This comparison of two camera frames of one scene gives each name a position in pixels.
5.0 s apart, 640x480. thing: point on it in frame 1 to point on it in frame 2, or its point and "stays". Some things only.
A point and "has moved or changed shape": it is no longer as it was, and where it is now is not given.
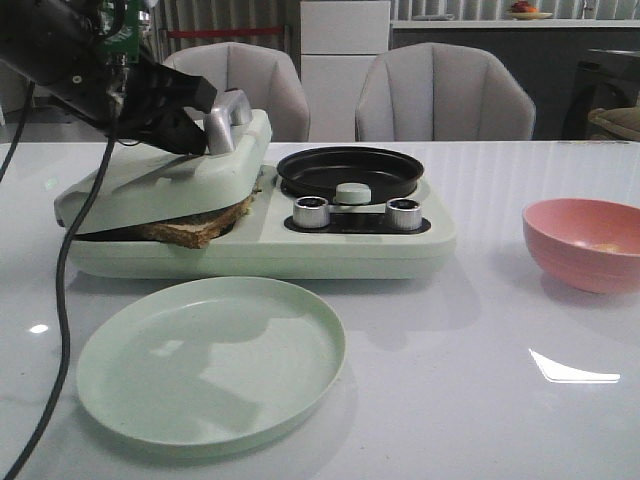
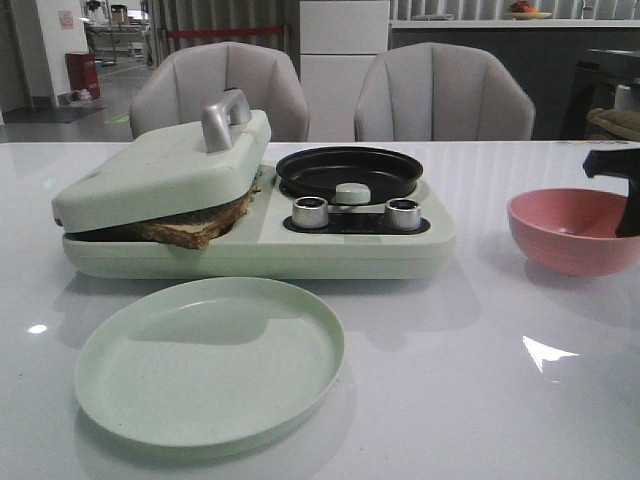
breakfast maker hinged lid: [138, 189] stays
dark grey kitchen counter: [543, 56] stays
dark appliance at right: [603, 78] stays
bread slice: [193, 231] stays
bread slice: [248, 204] has moved or changed shape
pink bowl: [591, 243] has moved or changed shape
